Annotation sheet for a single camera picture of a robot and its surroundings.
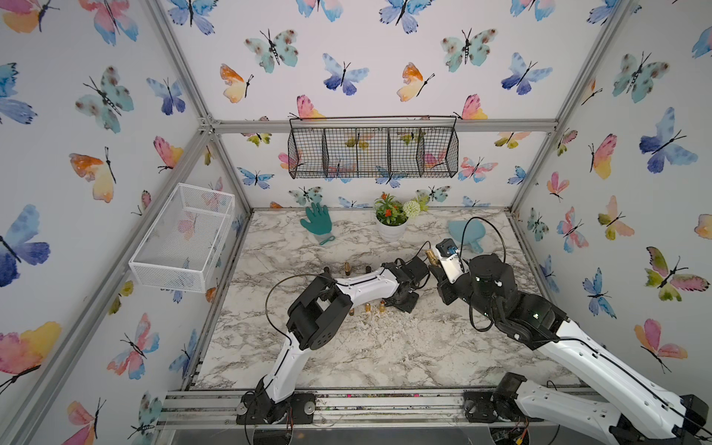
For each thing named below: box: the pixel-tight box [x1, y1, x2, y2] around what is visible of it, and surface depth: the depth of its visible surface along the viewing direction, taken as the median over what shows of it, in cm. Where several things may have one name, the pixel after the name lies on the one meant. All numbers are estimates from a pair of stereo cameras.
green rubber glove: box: [300, 202, 336, 246], surface depth 120 cm
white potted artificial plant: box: [374, 191, 430, 242], surface depth 103 cm
